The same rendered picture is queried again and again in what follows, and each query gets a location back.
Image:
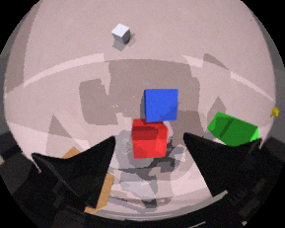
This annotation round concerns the blue block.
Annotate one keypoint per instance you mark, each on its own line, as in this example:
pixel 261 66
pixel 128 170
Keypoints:
pixel 161 105

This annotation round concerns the green block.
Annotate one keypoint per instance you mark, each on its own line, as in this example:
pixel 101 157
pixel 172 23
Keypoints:
pixel 219 125
pixel 240 132

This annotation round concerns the red block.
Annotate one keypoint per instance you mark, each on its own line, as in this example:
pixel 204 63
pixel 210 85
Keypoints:
pixel 149 139

